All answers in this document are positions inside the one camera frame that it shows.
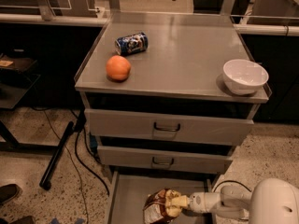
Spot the middle grey drawer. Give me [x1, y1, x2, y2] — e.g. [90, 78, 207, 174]
[98, 146, 232, 175]

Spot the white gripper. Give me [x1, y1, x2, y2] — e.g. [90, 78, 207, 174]
[169, 192, 221, 213]

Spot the brown sea salt chip bag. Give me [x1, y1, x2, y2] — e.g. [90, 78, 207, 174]
[143, 189, 182, 224]

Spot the top grey drawer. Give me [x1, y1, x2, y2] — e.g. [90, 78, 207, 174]
[85, 109, 253, 146]

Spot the orange fruit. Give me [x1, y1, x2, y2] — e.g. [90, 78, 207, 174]
[106, 55, 131, 81]

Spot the black looped floor cable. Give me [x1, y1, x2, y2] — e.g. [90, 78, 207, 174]
[212, 179, 252, 194]

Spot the dark shoe upper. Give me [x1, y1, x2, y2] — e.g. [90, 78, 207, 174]
[0, 184, 21, 204]

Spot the white ceramic bowl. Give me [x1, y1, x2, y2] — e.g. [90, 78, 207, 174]
[222, 59, 269, 95]

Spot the dark side table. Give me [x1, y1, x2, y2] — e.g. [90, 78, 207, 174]
[0, 54, 39, 151]

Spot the blue soda can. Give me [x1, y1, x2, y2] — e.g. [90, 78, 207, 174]
[115, 32, 149, 56]

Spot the grey metal drawer cabinet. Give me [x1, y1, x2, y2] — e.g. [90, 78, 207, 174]
[74, 10, 273, 185]

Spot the black metal stand leg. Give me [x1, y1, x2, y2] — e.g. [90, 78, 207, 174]
[39, 121, 74, 190]

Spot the black cable on floor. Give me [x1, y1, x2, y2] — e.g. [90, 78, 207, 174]
[73, 109, 110, 197]

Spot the bottom open grey drawer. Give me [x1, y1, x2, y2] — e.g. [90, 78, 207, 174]
[104, 168, 214, 224]

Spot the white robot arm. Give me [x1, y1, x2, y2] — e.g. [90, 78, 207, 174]
[165, 178, 299, 224]

